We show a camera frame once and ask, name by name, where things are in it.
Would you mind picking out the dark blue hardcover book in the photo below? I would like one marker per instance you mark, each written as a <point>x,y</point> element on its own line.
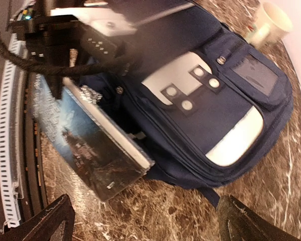
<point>102,154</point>

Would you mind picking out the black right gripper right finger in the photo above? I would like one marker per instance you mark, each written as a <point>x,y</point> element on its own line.
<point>238,222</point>

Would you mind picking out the white cable duct strip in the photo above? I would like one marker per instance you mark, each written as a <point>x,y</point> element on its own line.
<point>11,187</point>

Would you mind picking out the cream seashell mug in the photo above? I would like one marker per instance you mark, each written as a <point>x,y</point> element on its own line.
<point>271,24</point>

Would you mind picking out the navy blue student backpack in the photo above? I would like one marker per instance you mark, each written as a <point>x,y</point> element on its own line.
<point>209,104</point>

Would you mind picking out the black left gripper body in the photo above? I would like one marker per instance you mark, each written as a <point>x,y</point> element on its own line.
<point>56,44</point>

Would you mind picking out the black front table rail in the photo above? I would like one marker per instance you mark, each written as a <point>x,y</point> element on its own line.
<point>34,191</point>

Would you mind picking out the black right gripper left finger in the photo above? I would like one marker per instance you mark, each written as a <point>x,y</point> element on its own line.
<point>43,225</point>

